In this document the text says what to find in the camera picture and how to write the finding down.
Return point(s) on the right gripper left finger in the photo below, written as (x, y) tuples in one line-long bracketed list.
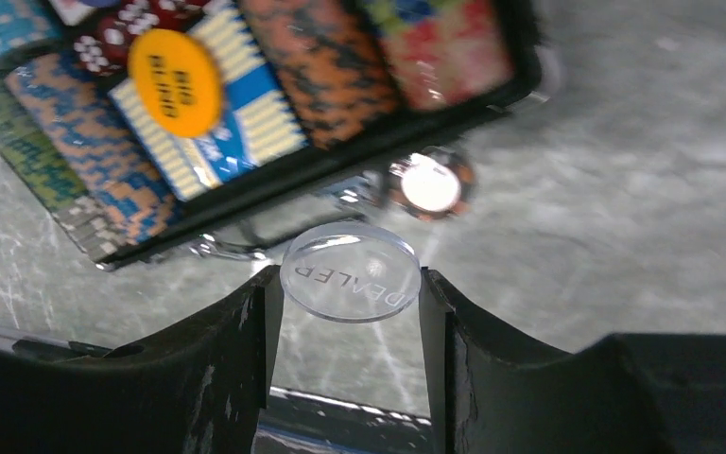
[(197, 386)]

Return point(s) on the orange big blind button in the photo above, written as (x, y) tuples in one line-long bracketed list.
[(178, 81)]

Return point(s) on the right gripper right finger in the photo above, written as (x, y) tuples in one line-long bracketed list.
[(494, 389)]

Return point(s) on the blue orange chip stack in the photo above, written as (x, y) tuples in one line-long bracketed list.
[(92, 137)]

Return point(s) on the blue Texas Hold'em card deck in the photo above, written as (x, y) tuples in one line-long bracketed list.
[(257, 124)]

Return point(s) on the green chip stack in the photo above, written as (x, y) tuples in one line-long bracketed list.
[(35, 160)]

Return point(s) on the single chip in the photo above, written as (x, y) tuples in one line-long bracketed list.
[(436, 183)]

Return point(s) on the clear dealer button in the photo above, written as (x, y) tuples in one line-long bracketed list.
[(351, 272)]

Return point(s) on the brown orange chip stack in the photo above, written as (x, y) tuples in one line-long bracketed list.
[(328, 64)]

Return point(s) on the black poker chip case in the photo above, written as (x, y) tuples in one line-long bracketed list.
[(353, 173)]

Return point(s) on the light blue chip stack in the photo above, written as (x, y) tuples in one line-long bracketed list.
[(27, 30)]

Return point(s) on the red white chip stack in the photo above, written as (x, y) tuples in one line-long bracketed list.
[(442, 53)]

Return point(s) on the red dice pair in case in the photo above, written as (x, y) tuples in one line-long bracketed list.
[(103, 49)]

